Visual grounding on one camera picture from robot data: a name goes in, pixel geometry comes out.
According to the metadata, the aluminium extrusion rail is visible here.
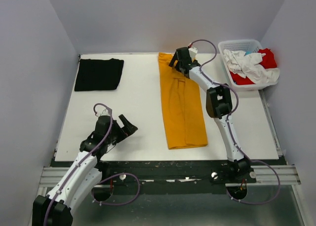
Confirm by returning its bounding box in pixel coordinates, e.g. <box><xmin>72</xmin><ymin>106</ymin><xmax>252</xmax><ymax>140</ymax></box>
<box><xmin>39</xmin><ymin>165</ymin><xmax>301</xmax><ymax>188</ymax></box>

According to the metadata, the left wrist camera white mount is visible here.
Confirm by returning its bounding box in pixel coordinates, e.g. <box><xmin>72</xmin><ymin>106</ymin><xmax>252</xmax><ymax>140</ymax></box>
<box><xmin>95</xmin><ymin>108</ymin><xmax>112</xmax><ymax>117</ymax></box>

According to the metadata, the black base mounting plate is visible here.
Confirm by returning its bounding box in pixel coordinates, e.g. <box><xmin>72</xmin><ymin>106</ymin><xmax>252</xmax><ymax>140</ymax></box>
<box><xmin>97</xmin><ymin>160</ymin><xmax>256</xmax><ymax>195</ymax></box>

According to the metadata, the white t shirt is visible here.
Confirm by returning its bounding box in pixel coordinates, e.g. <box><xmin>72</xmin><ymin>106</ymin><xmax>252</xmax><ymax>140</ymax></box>
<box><xmin>223</xmin><ymin>49</ymin><xmax>281</xmax><ymax>85</ymax></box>

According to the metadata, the yellow t shirt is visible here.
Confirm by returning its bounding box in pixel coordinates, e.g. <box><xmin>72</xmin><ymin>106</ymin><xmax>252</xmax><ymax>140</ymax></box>
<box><xmin>158</xmin><ymin>53</ymin><xmax>208</xmax><ymax>150</ymax></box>

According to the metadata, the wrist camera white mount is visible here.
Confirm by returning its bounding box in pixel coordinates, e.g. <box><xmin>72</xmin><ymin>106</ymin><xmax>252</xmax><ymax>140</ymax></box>
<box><xmin>95</xmin><ymin>108</ymin><xmax>112</xmax><ymax>117</ymax></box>
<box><xmin>188</xmin><ymin>44</ymin><xmax>198</xmax><ymax>60</ymax></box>

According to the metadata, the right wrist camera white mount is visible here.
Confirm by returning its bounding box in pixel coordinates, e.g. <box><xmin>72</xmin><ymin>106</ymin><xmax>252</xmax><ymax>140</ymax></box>
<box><xmin>188</xmin><ymin>44</ymin><xmax>198</xmax><ymax>60</ymax></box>

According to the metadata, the folded black t shirt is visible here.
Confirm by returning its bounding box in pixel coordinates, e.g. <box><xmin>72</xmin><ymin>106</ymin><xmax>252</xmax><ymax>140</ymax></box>
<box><xmin>74</xmin><ymin>58</ymin><xmax>124</xmax><ymax>92</ymax></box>

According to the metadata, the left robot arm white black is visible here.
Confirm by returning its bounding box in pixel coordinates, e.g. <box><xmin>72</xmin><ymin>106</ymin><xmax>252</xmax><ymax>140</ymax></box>
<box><xmin>32</xmin><ymin>114</ymin><xmax>138</xmax><ymax>226</ymax></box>

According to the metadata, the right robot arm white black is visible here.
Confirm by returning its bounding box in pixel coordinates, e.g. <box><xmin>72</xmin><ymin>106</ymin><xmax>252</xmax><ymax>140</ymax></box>
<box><xmin>169</xmin><ymin>47</ymin><xmax>251</xmax><ymax>183</ymax></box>

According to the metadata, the red t shirt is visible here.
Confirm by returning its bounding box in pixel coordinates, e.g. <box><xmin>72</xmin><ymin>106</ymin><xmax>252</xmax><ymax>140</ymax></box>
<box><xmin>229</xmin><ymin>48</ymin><xmax>277</xmax><ymax>85</ymax></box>

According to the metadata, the white plastic laundry basket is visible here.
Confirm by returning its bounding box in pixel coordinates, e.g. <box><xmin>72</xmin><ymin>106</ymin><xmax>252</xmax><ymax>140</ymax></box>
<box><xmin>218</xmin><ymin>39</ymin><xmax>280</xmax><ymax>91</ymax></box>

